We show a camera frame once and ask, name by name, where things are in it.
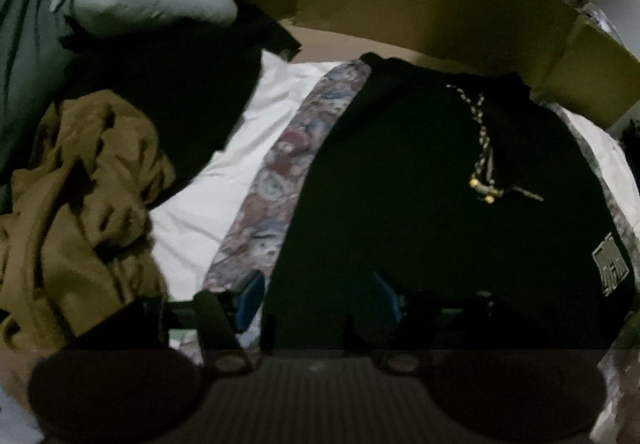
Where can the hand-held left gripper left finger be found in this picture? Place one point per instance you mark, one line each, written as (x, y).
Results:
(251, 296)

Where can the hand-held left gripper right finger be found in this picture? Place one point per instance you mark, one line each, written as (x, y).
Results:
(386, 303)

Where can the black shorts floral side panels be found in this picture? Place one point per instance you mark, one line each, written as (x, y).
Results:
(425, 224)

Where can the white printed bedsheet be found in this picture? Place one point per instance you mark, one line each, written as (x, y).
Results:
(225, 184)

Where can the mustard brown garment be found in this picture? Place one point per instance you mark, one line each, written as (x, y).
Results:
(75, 224)

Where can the black cloth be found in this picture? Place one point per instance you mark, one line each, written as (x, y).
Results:
(175, 99)

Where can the dark green cloth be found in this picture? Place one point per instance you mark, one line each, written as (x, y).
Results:
(25, 74)

